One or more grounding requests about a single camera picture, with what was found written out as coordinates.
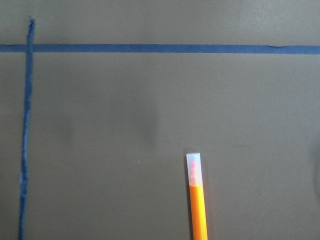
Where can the orange highlighter pen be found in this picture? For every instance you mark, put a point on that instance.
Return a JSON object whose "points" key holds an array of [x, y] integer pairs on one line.
{"points": [[197, 197]]}

